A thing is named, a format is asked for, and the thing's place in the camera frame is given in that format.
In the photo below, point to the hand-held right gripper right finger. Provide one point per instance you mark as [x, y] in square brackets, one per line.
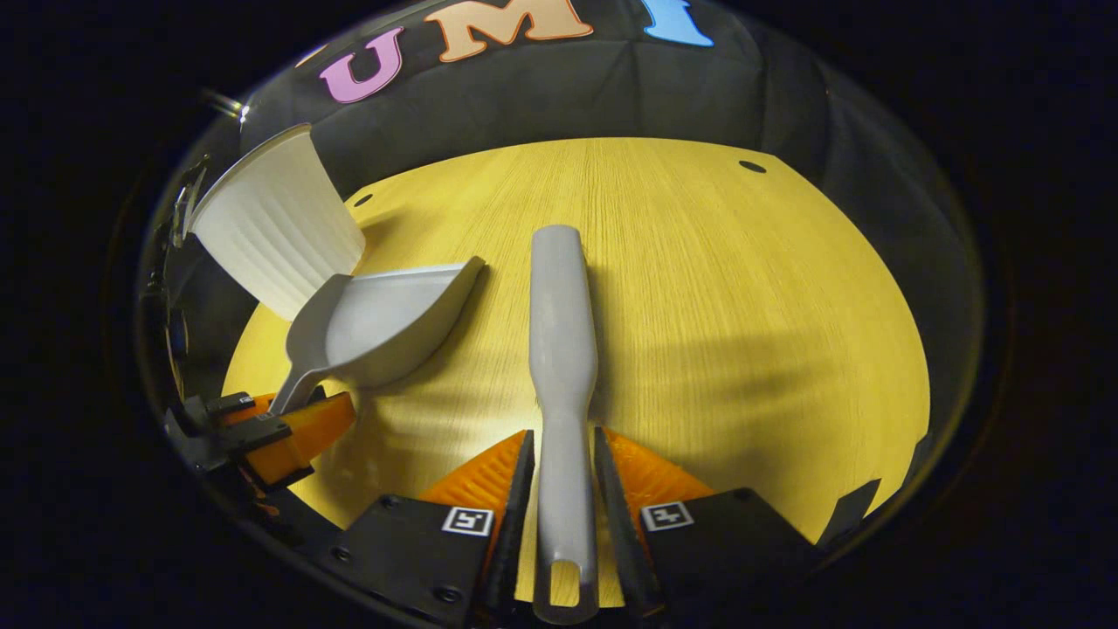
[616, 515]

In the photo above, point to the white ribbed garbage bin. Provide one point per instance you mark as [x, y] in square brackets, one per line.
[271, 227]

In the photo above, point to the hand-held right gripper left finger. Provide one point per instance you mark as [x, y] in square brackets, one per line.
[515, 524]

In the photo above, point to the yellow wooden desktop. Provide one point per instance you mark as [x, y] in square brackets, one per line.
[742, 306]

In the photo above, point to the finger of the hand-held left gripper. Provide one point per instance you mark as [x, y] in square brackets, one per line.
[301, 437]
[240, 406]

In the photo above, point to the grey plastic dustpan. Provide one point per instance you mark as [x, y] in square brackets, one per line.
[384, 323]

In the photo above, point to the small grey broom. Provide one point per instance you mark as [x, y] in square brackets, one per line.
[563, 349]

